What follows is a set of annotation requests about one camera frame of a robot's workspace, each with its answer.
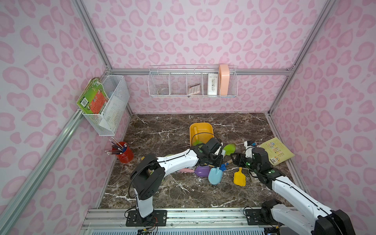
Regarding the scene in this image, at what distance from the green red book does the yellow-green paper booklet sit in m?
1.01

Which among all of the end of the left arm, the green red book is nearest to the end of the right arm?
the end of the left arm

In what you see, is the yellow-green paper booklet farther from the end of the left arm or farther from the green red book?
the green red book

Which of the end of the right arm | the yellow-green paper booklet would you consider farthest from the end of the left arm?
the yellow-green paper booklet

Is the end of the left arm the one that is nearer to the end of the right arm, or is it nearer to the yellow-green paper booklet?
the end of the right arm

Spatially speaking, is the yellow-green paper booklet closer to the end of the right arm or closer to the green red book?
the end of the right arm

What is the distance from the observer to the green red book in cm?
66

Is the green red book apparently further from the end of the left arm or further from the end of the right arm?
the end of the right arm

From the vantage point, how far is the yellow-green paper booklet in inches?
37.4
